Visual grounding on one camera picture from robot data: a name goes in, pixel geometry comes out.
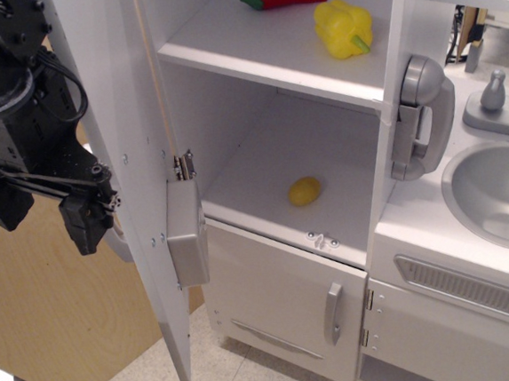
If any grey fridge door handle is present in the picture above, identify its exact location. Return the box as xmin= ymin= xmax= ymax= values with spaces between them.
xmin=103 ymin=226 xmax=132 ymax=263

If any grey toy faucet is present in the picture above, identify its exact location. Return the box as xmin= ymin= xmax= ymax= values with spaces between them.
xmin=463 ymin=69 xmax=509 ymax=135

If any white fridge door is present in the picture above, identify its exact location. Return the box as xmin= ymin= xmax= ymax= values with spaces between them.
xmin=43 ymin=0 xmax=192 ymax=381

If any grey oven vent panel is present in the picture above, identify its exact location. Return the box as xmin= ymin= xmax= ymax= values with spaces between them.
xmin=394 ymin=254 xmax=509 ymax=315

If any grey toy telephone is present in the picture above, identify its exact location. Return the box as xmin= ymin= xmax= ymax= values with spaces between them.
xmin=391 ymin=55 xmax=456 ymax=181

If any grey toy sink basin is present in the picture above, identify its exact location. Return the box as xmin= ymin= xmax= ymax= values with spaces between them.
xmin=441 ymin=141 xmax=509 ymax=249

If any white toy fridge cabinet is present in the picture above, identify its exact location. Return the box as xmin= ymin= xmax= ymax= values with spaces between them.
xmin=140 ymin=0 xmax=406 ymax=268

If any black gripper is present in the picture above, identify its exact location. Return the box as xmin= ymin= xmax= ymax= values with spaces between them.
xmin=0 ymin=141 xmax=120 ymax=256

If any yellow toy bell pepper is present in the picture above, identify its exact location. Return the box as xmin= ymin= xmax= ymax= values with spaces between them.
xmin=313 ymin=0 xmax=373 ymax=60

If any white oven door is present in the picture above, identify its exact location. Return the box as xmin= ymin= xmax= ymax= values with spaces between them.
xmin=364 ymin=280 xmax=509 ymax=381

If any yellow toy lemon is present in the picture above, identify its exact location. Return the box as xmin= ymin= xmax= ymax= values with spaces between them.
xmin=288 ymin=176 xmax=322 ymax=207

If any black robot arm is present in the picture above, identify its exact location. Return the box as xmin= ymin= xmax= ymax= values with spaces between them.
xmin=0 ymin=0 xmax=117 ymax=255

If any metal door hinge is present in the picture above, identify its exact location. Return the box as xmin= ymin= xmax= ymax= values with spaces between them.
xmin=174 ymin=150 xmax=197 ymax=181

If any grey ice dispenser box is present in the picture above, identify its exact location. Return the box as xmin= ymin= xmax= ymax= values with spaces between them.
xmin=166 ymin=180 xmax=210 ymax=288

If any plywood board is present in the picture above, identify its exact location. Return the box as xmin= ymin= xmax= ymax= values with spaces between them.
xmin=0 ymin=22 xmax=212 ymax=381

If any white freezer door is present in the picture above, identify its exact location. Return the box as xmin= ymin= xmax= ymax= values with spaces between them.
xmin=203 ymin=220 xmax=367 ymax=381

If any grey freezer door handle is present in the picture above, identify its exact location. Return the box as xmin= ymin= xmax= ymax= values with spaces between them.
xmin=323 ymin=282 xmax=343 ymax=345

